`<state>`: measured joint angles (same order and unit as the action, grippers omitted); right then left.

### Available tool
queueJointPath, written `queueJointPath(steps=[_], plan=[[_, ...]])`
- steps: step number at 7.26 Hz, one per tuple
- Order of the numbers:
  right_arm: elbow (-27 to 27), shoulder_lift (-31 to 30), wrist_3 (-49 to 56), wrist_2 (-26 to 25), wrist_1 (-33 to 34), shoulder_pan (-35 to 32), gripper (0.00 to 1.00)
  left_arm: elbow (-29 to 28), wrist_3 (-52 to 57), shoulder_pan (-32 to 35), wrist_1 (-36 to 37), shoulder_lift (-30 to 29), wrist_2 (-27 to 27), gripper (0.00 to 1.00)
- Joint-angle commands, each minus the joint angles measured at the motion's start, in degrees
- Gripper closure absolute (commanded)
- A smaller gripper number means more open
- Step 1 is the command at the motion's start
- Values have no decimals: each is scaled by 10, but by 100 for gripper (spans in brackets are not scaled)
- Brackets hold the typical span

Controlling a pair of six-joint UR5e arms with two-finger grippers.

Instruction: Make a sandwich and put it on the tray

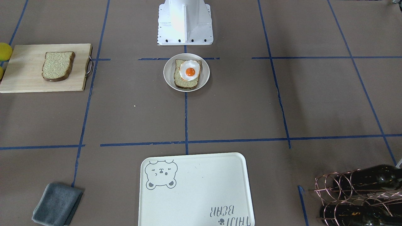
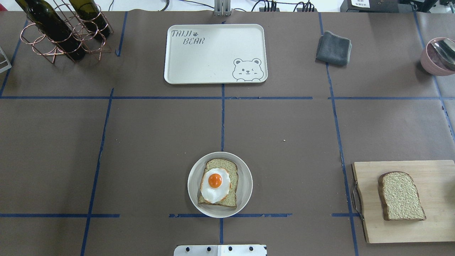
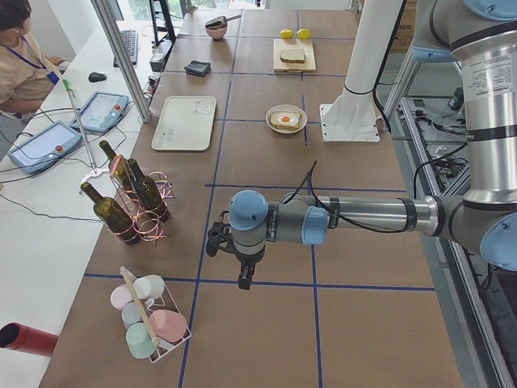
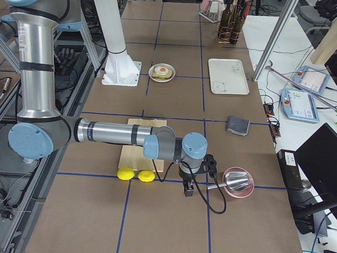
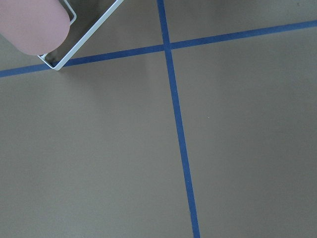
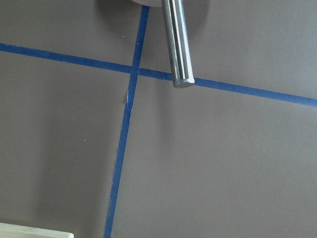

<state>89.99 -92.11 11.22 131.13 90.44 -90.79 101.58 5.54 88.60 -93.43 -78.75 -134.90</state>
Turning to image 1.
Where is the grey folded cloth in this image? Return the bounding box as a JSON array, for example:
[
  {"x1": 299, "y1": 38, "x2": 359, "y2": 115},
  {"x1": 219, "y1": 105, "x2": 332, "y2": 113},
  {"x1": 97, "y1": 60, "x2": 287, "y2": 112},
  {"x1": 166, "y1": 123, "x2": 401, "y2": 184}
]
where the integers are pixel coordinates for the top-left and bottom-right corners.
[{"x1": 31, "y1": 183, "x2": 84, "y2": 226}]

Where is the bread slice on plate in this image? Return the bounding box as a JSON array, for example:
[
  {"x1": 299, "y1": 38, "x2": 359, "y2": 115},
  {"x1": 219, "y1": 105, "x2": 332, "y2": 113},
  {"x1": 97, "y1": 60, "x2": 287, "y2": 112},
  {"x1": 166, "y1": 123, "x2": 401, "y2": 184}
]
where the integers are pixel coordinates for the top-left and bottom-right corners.
[{"x1": 174, "y1": 60, "x2": 202, "y2": 89}]

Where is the yellow lemon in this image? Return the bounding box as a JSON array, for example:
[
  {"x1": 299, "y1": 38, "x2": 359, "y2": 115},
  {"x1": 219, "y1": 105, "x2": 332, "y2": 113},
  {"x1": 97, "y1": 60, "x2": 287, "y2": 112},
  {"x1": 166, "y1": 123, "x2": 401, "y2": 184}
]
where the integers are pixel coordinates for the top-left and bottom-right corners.
[
  {"x1": 0, "y1": 66, "x2": 4, "y2": 80},
  {"x1": 0, "y1": 42, "x2": 13, "y2": 62}
]

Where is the white bear serving tray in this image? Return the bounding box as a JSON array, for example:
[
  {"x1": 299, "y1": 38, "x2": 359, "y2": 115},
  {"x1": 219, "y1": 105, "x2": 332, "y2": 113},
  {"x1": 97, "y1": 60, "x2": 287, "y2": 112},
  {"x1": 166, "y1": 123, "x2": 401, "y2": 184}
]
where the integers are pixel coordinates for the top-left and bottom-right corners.
[{"x1": 138, "y1": 153, "x2": 255, "y2": 226}]

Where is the fried egg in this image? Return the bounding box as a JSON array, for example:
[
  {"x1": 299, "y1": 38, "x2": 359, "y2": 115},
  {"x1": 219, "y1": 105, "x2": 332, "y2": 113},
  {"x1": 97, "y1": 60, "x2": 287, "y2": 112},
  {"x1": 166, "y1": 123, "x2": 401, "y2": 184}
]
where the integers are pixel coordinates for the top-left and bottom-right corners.
[{"x1": 179, "y1": 60, "x2": 201, "y2": 81}]

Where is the white round plate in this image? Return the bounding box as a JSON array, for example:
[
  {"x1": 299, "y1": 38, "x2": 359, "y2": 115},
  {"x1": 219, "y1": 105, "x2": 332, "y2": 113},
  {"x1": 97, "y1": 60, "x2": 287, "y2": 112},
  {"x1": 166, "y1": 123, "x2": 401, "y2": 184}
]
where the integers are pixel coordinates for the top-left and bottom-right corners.
[{"x1": 163, "y1": 53, "x2": 210, "y2": 92}]

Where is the copper wire bottle rack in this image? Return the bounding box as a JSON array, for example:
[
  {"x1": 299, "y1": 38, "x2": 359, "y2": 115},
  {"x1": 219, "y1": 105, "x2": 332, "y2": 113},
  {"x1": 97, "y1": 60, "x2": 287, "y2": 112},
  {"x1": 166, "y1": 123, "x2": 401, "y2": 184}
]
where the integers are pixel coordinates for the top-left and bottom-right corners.
[{"x1": 314, "y1": 165, "x2": 401, "y2": 226}]

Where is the bread slice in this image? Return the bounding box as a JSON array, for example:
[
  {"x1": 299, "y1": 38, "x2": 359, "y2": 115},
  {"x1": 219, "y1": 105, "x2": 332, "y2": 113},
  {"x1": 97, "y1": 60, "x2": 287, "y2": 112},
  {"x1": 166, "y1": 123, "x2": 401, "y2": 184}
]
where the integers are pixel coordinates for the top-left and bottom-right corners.
[
  {"x1": 41, "y1": 51, "x2": 76, "y2": 82},
  {"x1": 174, "y1": 60, "x2": 202, "y2": 89}
]

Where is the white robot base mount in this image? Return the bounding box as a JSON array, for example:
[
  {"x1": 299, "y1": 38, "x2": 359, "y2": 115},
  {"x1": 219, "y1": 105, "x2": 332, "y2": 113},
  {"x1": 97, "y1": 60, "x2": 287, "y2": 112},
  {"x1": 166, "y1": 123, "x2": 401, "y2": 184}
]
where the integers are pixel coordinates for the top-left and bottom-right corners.
[{"x1": 157, "y1": 0, "x2": 214, "y2": 46}]

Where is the dark green wine bottle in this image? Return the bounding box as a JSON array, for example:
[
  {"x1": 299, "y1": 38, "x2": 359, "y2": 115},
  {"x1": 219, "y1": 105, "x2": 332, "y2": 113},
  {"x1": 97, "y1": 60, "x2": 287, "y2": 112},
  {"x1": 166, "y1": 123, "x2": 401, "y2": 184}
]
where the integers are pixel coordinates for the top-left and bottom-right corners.
[{"x1": 333, "y1": 164, "x2": 402, "y2": 195}]

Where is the wooden cutting board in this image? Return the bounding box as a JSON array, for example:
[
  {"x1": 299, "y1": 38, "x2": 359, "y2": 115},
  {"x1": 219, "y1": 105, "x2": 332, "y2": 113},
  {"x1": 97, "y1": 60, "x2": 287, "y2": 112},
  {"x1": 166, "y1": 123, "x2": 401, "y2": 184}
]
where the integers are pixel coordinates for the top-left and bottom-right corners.
[{"x1": 0, "y1": 43, "x2": 92, "y2": 93}]

